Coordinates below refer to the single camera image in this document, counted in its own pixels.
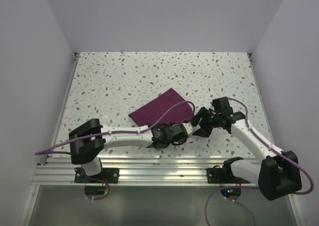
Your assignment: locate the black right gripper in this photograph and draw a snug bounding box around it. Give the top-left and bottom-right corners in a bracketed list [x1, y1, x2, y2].
[191, 107, 221, 138]

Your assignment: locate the purple cloth mat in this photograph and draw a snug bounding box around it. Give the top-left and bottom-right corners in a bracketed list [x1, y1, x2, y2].
[129, 88, 194, 126]

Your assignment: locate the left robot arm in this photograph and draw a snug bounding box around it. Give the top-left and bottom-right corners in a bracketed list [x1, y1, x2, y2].
[69, 118, 193, 183]

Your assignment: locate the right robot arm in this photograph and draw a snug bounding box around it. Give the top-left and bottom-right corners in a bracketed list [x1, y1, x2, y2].
[191, 107, 302, 201]

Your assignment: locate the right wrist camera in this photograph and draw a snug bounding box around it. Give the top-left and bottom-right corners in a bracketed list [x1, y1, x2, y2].
[212, 97, 234, 116]

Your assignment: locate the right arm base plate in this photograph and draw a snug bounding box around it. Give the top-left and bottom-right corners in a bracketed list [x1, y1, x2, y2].
[206, 168, 250, 184]

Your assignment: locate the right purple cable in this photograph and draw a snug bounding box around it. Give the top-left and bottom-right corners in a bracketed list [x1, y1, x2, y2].
[204, 97, 315, 226]

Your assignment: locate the purple cable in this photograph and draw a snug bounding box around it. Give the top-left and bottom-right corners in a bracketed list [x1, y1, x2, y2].
[204, 97, 315, 226]
[34, 101, 196, 201]

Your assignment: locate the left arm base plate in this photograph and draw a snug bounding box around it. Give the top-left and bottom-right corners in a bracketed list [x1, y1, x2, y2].
[74, 167, 120, 184]

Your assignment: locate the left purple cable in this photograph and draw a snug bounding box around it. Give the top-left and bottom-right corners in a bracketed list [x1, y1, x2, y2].
[34, 101, 196, 201]

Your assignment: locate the aluminium rail frame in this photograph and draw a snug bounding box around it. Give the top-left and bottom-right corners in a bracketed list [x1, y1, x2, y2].
[18, 52, 304, 226]

